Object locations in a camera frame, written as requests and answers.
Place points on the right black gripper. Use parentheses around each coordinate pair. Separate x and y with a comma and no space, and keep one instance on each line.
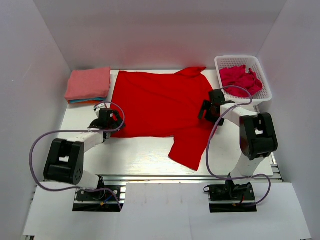
(207,105)

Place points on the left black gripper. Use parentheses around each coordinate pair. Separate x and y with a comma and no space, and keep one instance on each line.
(118,123)

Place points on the red t shirt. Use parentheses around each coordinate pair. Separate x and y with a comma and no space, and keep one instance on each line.
(166,105)

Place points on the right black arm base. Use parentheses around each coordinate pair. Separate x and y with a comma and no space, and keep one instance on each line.
(231,198)

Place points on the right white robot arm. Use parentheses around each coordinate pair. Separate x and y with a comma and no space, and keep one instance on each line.
(257,136)

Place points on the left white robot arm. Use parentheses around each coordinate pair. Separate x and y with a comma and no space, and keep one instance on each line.
(65,161)

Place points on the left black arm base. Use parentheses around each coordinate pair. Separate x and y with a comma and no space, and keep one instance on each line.
(105,201)

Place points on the folded orange t shirt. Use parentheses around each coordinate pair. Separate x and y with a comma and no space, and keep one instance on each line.
(88,102)

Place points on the crumpled magenta t shirt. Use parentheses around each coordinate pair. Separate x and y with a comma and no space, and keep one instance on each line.
(239,79)

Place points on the folded pink t shirt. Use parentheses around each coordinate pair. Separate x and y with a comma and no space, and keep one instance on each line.
(89,83)

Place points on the folded teal t shirt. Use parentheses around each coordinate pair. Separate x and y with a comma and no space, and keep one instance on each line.
(95,98)

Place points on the white plastic basket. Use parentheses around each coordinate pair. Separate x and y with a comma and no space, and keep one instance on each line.
(251,63)

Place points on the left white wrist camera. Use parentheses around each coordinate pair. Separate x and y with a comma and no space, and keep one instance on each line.
(97,108)

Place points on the aluminium table rail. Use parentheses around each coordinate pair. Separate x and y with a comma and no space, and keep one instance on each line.
(159,178)

